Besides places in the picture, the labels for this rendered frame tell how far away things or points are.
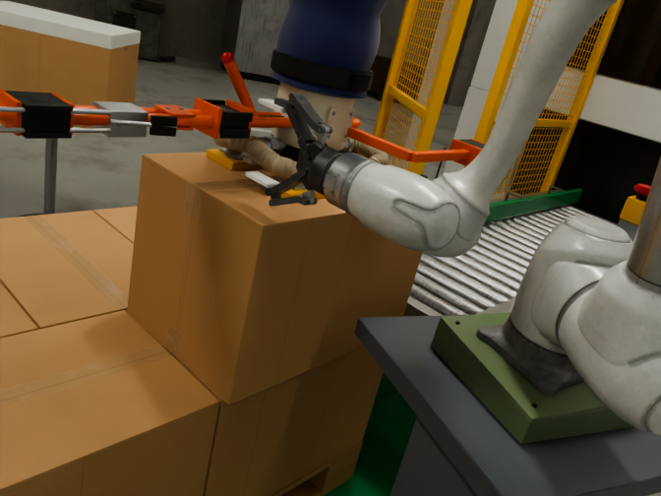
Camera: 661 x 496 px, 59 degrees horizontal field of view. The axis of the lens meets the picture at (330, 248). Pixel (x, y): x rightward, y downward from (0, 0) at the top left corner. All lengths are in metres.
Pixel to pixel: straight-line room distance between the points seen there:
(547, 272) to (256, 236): 0.50
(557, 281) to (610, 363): 0.18
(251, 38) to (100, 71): 6.84
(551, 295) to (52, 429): 0.88
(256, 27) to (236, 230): 8.37
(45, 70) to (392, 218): 2.12
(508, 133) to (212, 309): 0.65
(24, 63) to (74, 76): 0.20
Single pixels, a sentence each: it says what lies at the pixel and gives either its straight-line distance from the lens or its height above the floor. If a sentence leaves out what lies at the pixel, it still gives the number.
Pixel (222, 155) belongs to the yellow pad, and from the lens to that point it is 1.35.
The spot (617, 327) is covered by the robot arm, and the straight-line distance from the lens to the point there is 0.86.
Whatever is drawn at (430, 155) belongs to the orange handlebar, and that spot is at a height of 1.08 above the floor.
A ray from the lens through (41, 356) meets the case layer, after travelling 1.34.
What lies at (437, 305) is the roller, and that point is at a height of 0.54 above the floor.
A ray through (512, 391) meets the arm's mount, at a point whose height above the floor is 0.81.
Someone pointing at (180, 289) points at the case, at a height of 0.71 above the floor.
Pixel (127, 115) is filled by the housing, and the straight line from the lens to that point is 1.04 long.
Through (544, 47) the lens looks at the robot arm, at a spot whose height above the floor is 1.33.
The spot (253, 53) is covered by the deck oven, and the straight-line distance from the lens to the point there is 9.43.
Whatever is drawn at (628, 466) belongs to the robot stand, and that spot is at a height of 0.75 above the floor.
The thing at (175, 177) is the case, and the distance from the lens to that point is 1.23.
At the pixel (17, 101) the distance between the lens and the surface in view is 0.97.
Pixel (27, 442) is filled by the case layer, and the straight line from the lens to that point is 1.15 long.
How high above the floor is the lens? 1.32
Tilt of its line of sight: 22 degrees down
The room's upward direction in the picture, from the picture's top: 14 degrees clockwise
